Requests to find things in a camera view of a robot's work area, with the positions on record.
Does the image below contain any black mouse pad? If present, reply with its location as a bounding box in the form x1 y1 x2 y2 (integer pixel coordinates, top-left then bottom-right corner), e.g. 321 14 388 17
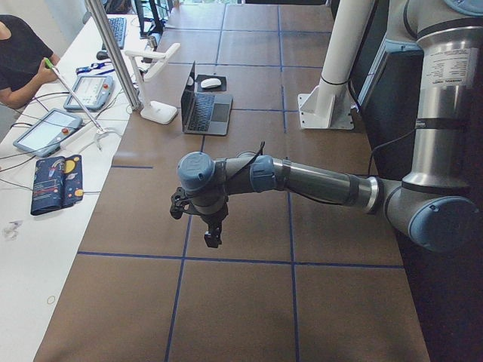
195 75 226 92

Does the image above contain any aluminium frame post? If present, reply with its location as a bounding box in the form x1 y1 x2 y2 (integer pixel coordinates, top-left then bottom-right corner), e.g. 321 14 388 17
85 0 142 111

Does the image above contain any seated person in black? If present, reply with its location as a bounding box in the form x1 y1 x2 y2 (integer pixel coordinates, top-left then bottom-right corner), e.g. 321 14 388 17
1 14 60 109

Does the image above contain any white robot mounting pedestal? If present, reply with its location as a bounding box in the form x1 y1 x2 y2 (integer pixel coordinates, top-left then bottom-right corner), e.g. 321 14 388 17
297 0 375 130

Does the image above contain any blue lanyard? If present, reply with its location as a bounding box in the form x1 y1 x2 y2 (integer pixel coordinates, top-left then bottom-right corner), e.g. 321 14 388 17
75 62 116 75

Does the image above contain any space pattern pencil case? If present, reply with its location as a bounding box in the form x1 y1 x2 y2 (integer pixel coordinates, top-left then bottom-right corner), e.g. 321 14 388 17
30 155 84 216

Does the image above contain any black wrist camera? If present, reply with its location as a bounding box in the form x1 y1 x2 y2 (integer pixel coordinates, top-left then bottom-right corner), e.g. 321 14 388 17
170 187 195 219

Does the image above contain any white desk lamp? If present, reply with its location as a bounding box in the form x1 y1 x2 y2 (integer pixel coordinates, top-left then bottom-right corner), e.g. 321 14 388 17
125 42 180 124

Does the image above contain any white computer mouse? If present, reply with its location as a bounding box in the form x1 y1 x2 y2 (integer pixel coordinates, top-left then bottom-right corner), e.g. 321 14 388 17
200 78 222 90

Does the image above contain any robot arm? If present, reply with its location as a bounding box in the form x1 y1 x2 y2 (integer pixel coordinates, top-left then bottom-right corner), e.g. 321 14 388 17
187 5 424 264

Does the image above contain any teach pendant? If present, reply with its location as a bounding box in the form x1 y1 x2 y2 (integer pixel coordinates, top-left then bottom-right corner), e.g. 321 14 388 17
13 109 83 158
72 75 114 112

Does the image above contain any long grabber stick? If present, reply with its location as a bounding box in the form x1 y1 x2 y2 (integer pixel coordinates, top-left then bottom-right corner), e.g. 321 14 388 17
43 57 108 135

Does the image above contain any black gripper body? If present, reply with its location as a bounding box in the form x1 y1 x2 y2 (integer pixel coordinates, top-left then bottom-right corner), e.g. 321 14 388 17
201 205 229 229

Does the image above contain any grey laptop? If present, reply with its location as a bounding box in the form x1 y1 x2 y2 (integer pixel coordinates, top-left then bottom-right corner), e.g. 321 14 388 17
180 63 232 136

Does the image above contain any black keyboard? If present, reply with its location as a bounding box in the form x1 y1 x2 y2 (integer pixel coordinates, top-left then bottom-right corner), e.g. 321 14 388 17
108 17 127 49

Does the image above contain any teach pendant far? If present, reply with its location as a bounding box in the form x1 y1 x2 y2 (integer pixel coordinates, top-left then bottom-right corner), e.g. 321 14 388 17
72 75 114 112

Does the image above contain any teach pendant near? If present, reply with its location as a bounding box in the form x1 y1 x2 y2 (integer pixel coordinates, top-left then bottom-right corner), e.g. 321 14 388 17
13 109 83 158

